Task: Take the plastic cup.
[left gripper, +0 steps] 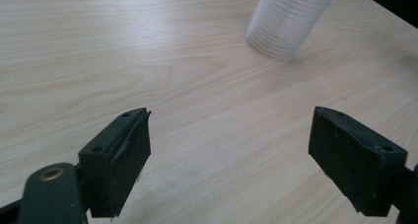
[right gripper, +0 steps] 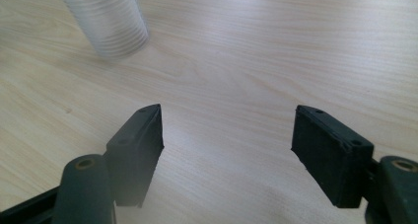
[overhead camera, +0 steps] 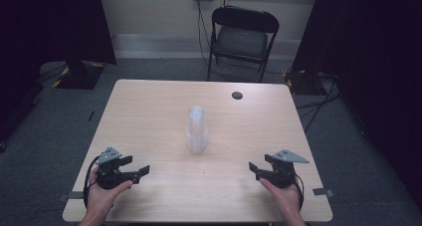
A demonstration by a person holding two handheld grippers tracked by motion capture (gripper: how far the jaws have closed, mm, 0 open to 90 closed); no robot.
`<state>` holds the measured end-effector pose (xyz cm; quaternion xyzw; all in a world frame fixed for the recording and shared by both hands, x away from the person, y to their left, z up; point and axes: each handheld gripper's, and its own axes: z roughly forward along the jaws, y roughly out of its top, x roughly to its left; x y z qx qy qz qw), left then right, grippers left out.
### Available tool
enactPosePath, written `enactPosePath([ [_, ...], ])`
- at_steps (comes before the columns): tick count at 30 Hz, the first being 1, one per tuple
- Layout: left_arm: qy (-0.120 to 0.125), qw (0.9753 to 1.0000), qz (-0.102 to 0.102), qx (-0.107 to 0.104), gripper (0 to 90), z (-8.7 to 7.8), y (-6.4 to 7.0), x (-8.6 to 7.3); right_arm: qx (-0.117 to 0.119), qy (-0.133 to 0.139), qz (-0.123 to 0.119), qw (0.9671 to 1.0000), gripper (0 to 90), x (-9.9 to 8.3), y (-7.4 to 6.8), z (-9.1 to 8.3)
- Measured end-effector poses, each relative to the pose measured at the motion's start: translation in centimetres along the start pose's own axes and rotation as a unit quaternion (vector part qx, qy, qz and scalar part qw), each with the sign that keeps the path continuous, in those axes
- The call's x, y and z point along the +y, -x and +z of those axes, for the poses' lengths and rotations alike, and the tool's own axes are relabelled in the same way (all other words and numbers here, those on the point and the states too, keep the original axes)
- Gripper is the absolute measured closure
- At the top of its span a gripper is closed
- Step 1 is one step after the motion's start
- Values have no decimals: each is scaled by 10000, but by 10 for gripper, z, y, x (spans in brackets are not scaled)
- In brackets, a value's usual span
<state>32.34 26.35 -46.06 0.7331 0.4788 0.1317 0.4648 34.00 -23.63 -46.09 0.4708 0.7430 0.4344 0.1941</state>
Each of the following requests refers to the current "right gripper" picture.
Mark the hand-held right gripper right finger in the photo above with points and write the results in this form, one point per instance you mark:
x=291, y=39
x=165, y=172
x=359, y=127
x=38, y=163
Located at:
x=328, y=158

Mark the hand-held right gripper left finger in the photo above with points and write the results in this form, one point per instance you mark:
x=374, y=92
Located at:
x=134, y=158

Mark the stack of clear plastic cups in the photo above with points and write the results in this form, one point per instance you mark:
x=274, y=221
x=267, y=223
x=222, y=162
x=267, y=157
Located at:
x=108, y=20

